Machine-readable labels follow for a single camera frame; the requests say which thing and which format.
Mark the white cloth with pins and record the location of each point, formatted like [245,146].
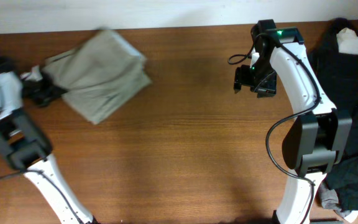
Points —
[347,41]

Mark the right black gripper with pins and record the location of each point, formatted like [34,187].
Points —
[257,83]

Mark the black garment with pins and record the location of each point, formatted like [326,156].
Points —
[337,72]

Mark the grey cloth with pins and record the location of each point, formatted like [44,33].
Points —
[329,200]

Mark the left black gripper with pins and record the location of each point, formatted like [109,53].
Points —
[43,91]

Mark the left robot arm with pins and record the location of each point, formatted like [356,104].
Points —
[26,148]

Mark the dark teal garment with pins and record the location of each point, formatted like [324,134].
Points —
[344,180]

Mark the khaki green shorts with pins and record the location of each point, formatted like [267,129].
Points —
[100,75]

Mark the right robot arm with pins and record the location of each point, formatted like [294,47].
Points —
[306,145]

